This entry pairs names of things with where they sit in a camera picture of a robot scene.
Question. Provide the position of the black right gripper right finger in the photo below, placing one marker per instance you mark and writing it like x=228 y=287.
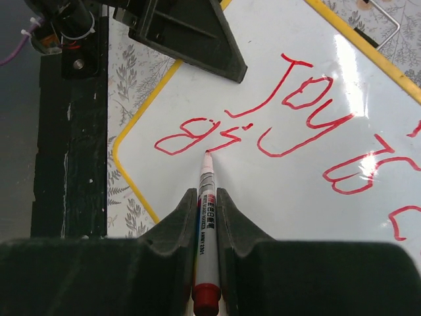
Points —
x=263 y=276

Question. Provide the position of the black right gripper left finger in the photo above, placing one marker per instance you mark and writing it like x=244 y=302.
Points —
x=149 y=275

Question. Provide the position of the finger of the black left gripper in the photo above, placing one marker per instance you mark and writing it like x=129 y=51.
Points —
x=196 y=32

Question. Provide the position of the red whiteboard marker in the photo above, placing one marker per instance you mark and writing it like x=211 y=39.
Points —
x=206 y=292

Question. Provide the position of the yellow framed whiteboard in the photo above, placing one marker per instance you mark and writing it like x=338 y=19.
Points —
x=320 y=141

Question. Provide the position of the floral patterned table mat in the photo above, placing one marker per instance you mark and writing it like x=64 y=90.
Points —
x=135 y=70

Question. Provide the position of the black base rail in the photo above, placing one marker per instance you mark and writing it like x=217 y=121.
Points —
x=70 y=182

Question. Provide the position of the wire whiteboard easel stand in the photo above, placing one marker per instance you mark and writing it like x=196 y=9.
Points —
x=377 y=22

